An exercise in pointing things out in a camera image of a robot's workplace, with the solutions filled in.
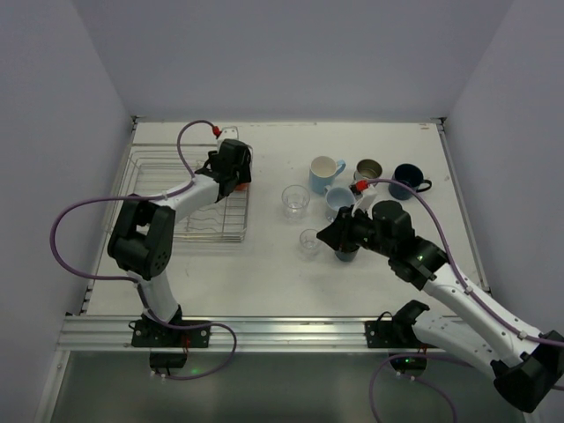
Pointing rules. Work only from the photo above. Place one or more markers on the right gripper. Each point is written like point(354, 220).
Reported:
point(345, 230)

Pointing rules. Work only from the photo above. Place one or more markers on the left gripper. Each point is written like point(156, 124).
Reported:
point(241, 174)

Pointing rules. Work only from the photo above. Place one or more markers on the small blue cup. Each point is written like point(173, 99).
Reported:
point(346, 256)

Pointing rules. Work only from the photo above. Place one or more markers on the clear glass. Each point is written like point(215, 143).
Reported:
point(295, 199)
point(309, 244)

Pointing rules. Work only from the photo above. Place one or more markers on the white upside-down cup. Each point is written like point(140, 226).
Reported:
point(335, 199)

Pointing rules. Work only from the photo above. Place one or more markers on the light blue mug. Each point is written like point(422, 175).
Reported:
point(323, 171)

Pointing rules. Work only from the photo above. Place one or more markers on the beige cup with brown band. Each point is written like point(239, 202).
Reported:
point(367, 169)

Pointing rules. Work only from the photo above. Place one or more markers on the dark blue mug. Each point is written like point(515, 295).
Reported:
point(410, 176)

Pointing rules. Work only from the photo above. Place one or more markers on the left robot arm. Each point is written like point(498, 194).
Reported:
point(141, 242)

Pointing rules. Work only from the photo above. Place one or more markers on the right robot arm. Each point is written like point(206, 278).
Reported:
point(524, 362)

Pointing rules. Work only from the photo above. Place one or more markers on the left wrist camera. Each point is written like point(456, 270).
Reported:
point(225, 133)

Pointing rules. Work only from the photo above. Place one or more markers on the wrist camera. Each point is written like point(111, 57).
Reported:
point(225, 133)
point(365, 193)

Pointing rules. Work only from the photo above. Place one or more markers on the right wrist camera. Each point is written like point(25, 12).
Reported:
point(365, 193)

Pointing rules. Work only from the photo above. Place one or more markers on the aluminium front rail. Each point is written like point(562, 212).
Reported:
point(254, 335)

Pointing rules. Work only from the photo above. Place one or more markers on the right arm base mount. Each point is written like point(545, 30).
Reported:
point(394, 331)

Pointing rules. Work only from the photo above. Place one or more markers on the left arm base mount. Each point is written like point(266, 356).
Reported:
point(176, 335)

